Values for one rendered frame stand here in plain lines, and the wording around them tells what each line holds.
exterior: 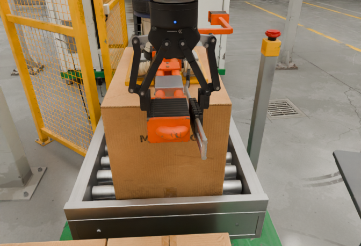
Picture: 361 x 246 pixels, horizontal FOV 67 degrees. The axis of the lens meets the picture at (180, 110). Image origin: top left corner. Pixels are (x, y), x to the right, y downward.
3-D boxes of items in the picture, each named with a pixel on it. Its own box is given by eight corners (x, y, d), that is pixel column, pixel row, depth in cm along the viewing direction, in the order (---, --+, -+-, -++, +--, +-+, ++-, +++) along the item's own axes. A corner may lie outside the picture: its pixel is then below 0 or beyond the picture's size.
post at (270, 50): (239, 189, 179) (262, 37, 129) (249, 189, 179) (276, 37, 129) (242, 197, 173) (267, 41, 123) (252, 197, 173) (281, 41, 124)
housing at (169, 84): (154, 92, 67) (153, 75, 64) (182, 91, 67) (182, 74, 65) (154, 106, 61) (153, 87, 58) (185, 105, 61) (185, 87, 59)
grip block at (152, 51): (151, 62, 86) (150, 43, 83) (181, 60, 86) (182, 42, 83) (150, 71, 79) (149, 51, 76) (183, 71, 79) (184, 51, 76)
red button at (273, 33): (261, 37, 129) (263, 29, 127) (276, 37, 130) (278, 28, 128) (267, 41, 123) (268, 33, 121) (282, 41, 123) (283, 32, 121)
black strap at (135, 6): (135, 4, 107) (134, -8, 105) (193, 2, 108) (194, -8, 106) (129, 15, 87) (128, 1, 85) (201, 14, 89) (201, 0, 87)
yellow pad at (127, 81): (132, 55, 123) (131, 43, 120) (154, 54, 124) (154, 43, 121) (124, 86, 94) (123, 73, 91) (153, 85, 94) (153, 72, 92)
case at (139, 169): (132, 116, 153) (125, 46, 133) (203, 115, 155) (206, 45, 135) (115, 200, 101) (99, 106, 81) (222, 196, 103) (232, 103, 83)
